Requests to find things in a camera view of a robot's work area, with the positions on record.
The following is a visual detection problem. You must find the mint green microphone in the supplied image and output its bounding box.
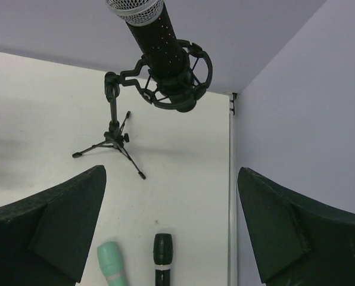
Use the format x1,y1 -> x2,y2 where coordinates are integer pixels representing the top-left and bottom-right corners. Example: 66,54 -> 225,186
96,241 -> 129,286

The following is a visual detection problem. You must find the aluminium frame rail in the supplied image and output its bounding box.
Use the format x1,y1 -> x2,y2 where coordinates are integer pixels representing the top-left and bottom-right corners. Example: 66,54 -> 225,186
228,92 -> 239,286

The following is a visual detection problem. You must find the black tripod microphone stand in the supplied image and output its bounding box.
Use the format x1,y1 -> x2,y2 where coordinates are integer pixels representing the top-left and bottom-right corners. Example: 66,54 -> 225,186
71,39 -> 214,180

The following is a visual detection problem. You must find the black handheld microphone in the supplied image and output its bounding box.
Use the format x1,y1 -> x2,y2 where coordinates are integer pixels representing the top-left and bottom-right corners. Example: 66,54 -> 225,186
153,233 -> 173,286

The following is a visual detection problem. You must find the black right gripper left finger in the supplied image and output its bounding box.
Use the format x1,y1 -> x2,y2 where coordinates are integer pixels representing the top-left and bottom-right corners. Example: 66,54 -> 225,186
0,165 -> 107,285

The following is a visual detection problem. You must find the grey head black microphone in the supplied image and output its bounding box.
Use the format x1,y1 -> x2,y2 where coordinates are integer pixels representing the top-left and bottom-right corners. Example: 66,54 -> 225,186
105,0 -> 199,113

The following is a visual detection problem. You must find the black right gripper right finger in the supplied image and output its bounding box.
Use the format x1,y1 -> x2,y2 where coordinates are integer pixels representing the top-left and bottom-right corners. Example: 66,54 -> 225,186
238,167 -> 355,285

